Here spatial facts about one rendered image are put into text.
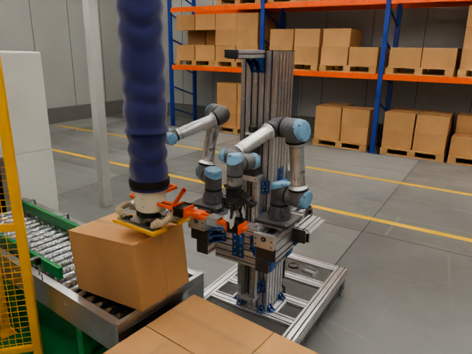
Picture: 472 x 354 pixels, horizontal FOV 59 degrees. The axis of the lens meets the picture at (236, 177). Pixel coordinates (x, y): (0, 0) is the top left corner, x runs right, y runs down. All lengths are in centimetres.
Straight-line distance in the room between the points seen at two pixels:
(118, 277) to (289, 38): 786
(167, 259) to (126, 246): 30
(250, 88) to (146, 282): 133
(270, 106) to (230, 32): 788
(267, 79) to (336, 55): 671
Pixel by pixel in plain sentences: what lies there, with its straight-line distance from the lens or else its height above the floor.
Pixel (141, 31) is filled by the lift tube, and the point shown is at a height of 210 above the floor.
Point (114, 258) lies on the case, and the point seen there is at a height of 88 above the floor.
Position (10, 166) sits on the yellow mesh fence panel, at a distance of 270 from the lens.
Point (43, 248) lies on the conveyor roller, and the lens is 358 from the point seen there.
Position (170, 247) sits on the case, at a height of 89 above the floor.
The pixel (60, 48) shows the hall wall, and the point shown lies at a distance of 1278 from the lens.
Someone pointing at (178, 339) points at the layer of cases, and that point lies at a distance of 240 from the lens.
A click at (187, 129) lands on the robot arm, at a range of 260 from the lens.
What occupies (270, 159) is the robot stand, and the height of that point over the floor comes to 136.
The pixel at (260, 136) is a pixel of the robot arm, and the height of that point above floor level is 159.
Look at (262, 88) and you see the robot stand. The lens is 263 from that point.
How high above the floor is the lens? 203
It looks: 17 degrees down
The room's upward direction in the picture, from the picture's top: 1 degrees clockwise
